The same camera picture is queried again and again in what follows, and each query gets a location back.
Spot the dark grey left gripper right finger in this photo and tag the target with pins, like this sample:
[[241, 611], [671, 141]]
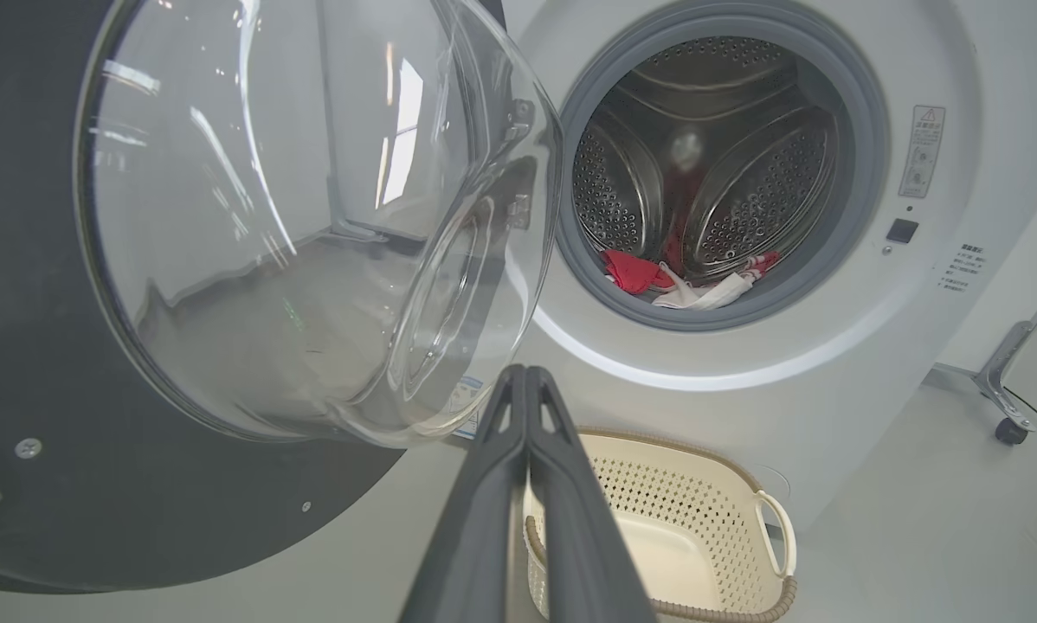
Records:
[[588, 554]]

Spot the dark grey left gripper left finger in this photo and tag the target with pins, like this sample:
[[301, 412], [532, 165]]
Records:
[[475, 536]]

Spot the red and white garment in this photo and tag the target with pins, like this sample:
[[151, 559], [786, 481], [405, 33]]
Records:
[[631, 270]]

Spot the round black glass washer door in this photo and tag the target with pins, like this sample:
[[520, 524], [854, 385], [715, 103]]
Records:
[[51, 484]]

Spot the cream perforated laundry basket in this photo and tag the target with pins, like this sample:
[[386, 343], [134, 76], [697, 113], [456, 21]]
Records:
[[700, 519]]

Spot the white front-loading washing machine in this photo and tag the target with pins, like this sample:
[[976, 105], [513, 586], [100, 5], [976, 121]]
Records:
[[934, 52]]

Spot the blue energy label sticker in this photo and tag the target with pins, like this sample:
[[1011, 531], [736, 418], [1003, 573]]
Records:
[[471, 415]]

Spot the metal stand leg with caster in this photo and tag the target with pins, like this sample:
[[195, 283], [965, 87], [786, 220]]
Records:
[[999, 372]]

